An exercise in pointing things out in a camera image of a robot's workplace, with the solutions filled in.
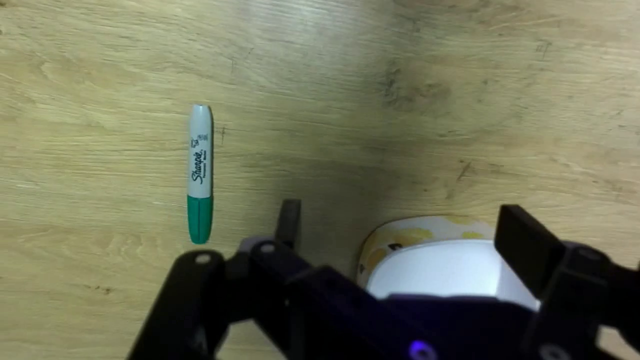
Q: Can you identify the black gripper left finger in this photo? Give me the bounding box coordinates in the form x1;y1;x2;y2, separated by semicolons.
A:
127;198;429;360

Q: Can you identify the white bowl with yellow print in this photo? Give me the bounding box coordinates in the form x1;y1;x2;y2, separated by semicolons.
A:
353;214;542;312

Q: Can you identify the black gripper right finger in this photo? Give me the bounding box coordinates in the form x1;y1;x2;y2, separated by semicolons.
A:
495;202;640;360

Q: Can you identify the green and grey marker pen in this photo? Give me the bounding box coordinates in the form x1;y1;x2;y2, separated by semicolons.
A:
186;102;216;246

